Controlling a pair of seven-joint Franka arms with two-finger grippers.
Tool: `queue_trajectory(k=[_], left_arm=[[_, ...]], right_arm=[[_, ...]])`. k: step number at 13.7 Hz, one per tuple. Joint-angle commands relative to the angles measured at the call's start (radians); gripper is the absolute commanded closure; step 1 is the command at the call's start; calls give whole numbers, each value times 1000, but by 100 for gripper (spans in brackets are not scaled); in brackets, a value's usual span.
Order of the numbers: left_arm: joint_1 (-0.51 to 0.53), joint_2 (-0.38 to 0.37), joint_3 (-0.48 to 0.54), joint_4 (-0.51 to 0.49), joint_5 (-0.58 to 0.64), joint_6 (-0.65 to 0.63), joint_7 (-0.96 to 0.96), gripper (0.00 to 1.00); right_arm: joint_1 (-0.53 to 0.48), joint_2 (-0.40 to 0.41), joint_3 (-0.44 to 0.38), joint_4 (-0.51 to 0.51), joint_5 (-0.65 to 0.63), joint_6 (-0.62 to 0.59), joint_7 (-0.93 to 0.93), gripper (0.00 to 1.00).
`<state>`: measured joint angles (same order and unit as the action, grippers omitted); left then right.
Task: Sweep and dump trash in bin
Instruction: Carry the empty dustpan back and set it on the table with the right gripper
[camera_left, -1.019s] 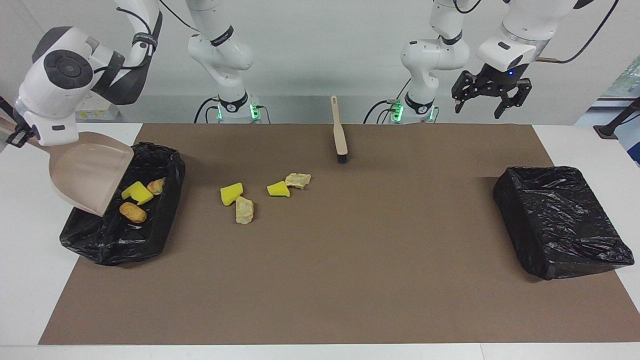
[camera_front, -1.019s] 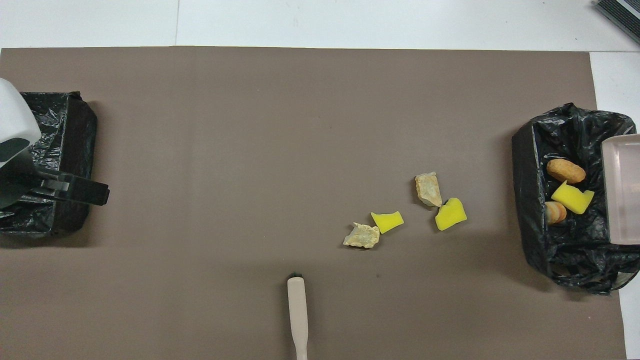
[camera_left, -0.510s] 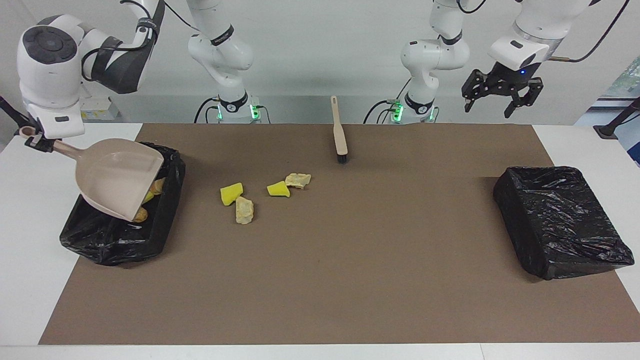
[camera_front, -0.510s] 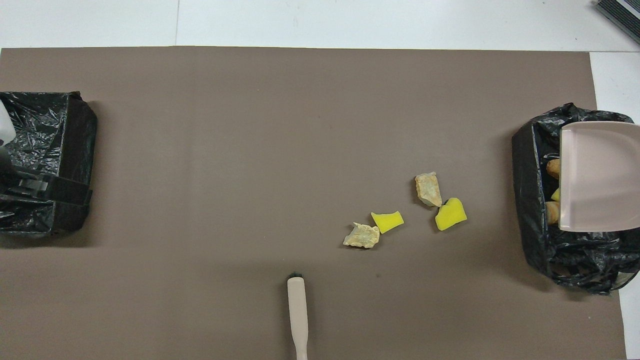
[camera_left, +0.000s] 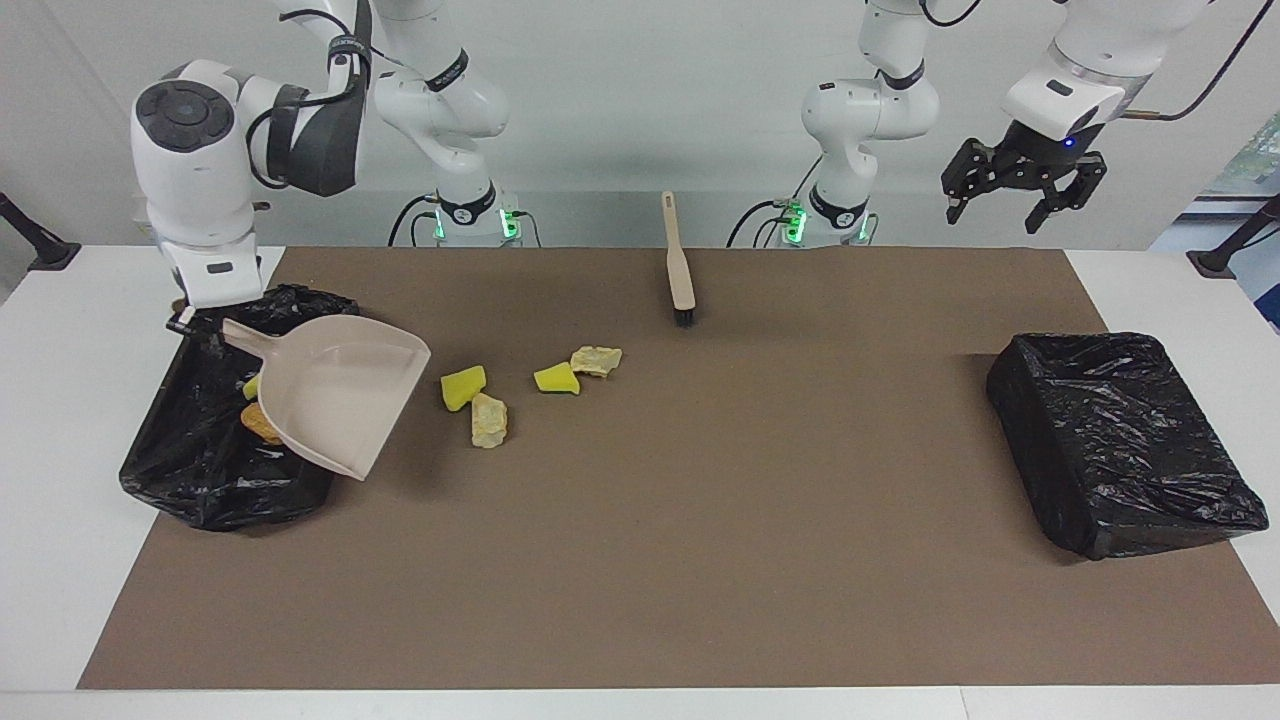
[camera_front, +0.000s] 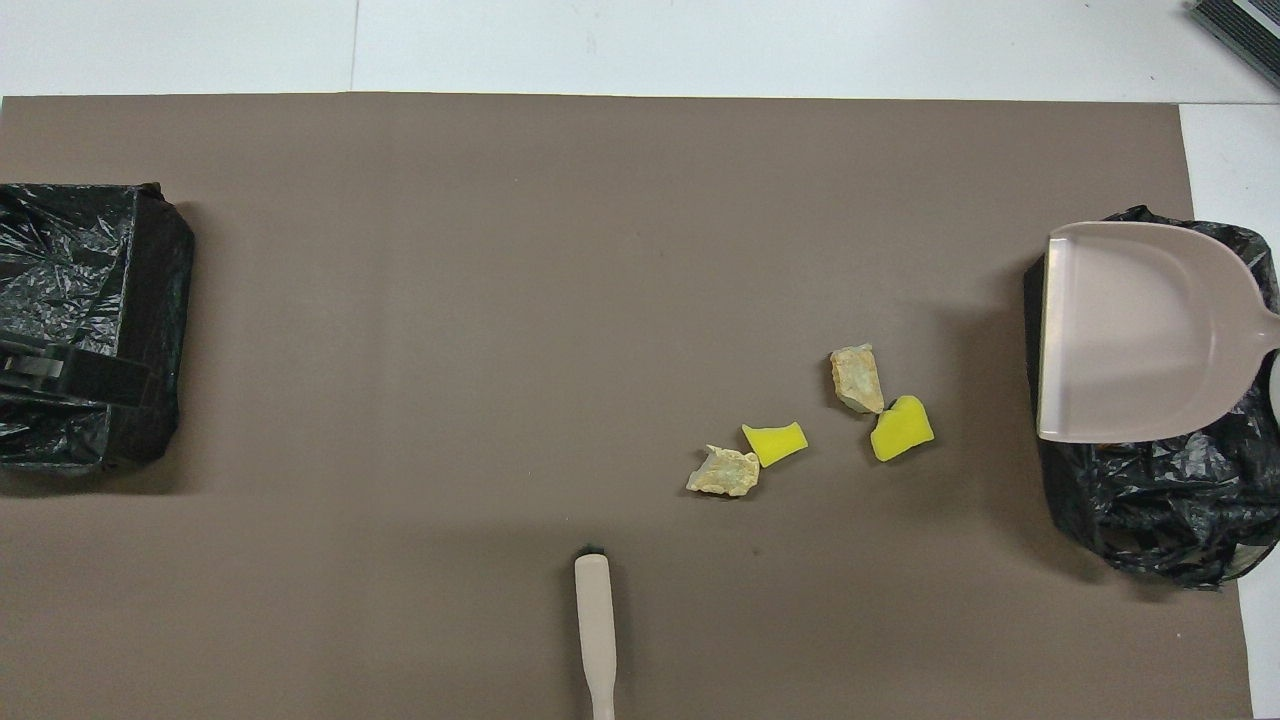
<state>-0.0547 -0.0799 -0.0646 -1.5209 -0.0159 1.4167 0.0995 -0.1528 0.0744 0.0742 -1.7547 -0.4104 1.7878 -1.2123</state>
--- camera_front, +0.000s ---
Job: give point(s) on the grey ribbed device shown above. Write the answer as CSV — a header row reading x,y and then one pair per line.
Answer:
x,y
1240,30

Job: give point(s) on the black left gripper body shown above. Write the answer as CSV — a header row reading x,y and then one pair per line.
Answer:
x,y
90,382

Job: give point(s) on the beige plastic dustpan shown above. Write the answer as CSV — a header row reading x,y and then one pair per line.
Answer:
x,y
1130,330

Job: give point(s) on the rectangular bin with black bag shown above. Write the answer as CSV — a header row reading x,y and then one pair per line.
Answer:
x,y
150,280

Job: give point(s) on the bin with crumpled black bag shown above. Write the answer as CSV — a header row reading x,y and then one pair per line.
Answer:
x,y
1150,500

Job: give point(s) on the brown paper table mat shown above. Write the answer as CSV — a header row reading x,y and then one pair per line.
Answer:
x,y
400,400

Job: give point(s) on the pale beige rock chunk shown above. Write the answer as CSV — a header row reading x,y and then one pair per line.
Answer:
x,y
723,472
857,380

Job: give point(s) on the yellow sponge piece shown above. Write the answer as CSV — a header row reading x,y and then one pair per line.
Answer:
x,y
902,430
774,443

